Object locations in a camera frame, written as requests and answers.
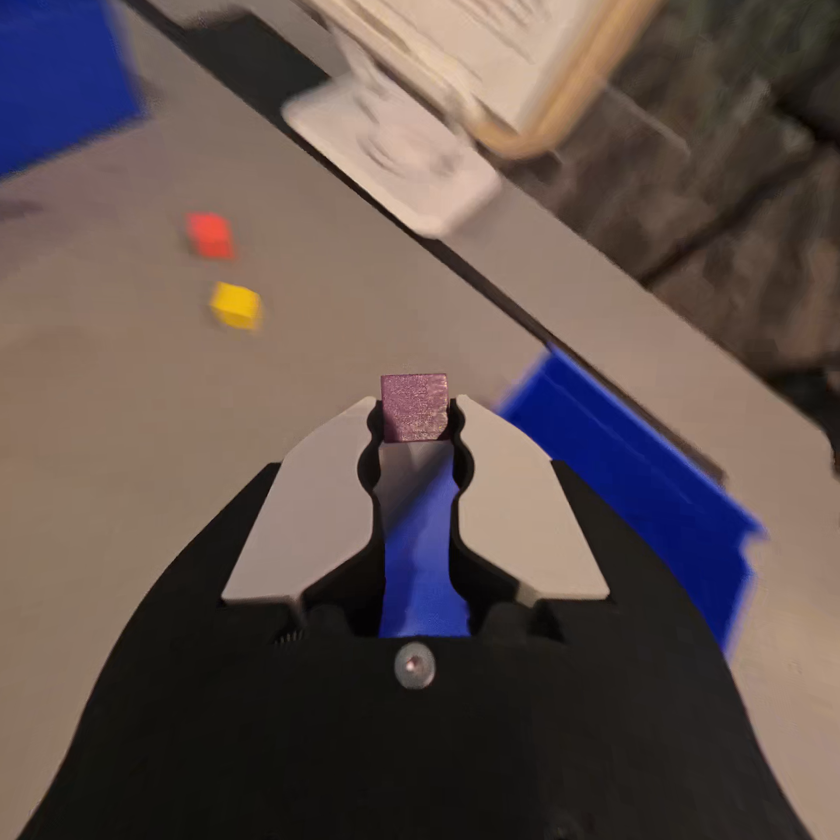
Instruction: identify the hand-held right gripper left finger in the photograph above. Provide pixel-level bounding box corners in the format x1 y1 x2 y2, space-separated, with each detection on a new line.
220 395 387 616

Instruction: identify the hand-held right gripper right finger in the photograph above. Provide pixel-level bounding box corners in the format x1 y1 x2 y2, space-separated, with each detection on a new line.
449 394 612 609

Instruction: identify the blue plastic storage bin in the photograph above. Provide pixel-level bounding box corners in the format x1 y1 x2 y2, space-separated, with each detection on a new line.
0 0 147 178
377 346 765 657

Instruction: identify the purple wooden cube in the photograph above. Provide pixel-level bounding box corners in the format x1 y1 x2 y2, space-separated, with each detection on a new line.
380 373 452 444

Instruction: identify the yellow wooden cube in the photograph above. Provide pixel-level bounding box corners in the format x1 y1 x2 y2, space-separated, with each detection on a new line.
209 281 265 331

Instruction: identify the orange wooden cube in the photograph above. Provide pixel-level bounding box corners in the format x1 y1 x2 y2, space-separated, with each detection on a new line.
185 211 236 261

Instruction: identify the printed instruction sheet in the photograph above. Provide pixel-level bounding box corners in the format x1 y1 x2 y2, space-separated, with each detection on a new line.
308 0 592 132

